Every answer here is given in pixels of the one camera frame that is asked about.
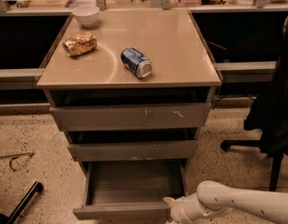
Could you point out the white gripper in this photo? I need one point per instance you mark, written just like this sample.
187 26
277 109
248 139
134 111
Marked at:
183 208

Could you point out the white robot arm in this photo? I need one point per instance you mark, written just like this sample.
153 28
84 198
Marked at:
213 199

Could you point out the grey middle drawer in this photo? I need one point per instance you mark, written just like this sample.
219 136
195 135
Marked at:
137 151

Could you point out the grey drawer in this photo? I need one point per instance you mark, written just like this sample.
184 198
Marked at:
137 151
130 117

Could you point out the grey top drawer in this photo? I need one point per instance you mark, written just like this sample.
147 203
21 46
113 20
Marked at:
130 117

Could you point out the grey drawer cabinet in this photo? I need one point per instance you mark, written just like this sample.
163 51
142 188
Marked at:
182 72

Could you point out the black office chair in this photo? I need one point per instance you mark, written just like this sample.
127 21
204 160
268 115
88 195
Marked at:
269 113

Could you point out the black chair leg left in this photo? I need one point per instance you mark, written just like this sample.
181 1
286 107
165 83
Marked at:
36 187

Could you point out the blue soda can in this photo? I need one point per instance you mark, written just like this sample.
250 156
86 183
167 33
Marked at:
136 62

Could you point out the metal hook tool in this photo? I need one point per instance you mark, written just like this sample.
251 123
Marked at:
17 161

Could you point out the crushed gold can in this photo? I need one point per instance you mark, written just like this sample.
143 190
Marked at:
80 44

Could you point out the white bowl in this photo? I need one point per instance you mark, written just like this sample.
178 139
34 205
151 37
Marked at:
87 15

